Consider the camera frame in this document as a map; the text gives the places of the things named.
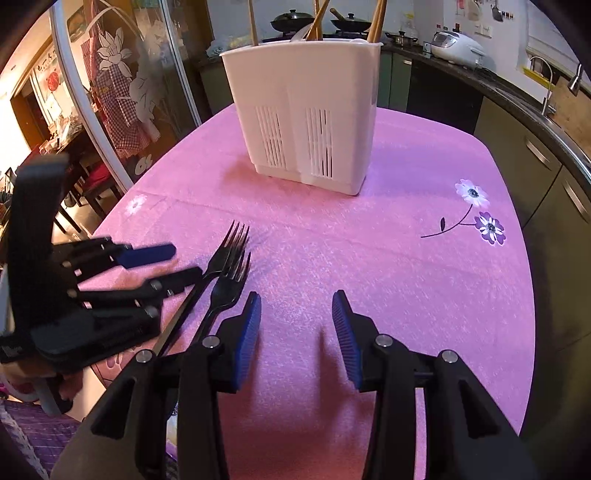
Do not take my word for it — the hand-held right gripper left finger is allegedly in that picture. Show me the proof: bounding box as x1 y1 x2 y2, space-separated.
48 291 262 480

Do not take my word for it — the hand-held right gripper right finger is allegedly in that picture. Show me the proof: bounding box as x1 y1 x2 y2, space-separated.
331 290 539 480

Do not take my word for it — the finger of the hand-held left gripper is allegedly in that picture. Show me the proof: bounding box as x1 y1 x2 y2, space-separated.
75 266 204 306
52 237 177 278

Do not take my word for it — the black plastic fork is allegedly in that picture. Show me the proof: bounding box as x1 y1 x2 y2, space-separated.
201 251 253 344
154 220 251 358

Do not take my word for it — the white plastic utensil holder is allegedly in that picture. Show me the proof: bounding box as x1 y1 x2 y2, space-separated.
220 39 384 197

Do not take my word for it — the person's left hand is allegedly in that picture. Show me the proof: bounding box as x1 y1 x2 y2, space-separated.
4 362 85 401

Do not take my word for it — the dark wooden chair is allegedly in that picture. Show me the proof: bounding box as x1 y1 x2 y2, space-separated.
69 152 123 232

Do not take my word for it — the pink floral tablecloth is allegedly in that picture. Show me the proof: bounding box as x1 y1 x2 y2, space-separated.
92 102 535 480

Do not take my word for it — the dark wooden dining table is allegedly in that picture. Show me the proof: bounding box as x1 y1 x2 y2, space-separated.
25 127 98 185

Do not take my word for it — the red checkered apron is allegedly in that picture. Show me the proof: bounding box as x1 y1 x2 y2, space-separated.
81 32 155 158

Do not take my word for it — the frosted glass sliding door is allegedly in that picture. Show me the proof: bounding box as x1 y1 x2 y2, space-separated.
51 0 204 195

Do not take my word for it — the purple plaid clothing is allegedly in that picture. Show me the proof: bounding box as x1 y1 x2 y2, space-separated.
0 401 95 480

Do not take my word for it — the black wok with lid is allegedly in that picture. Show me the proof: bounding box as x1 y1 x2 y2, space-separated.
270 8 319 34
329 7 373 34

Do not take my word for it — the dark kitchen countertop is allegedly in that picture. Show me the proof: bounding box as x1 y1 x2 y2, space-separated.
383 39 591 185

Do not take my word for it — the small metal pot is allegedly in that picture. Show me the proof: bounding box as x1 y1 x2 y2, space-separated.
385 30 419 48

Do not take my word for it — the white rice cooker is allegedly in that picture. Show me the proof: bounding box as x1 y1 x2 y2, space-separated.
422 30 486 71

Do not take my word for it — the metal faucet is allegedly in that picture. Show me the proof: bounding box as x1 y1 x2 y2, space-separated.
529 55 557 116

